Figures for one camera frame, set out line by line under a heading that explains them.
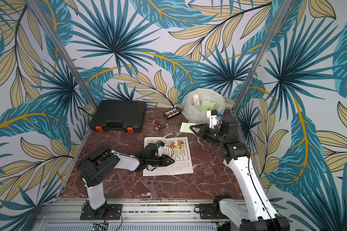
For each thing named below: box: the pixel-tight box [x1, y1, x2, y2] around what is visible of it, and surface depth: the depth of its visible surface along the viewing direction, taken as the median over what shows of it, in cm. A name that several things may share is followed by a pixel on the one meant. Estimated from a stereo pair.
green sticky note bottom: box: [179, 122, 197, 134], surface depth 73 cm
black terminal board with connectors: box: [162, 106, 183, 121], surface depth 117 cm
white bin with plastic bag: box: [181, 88, 226, 125], surface depth 94 cm
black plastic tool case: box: [89, 99, 147, 133], surface depth 105 cm
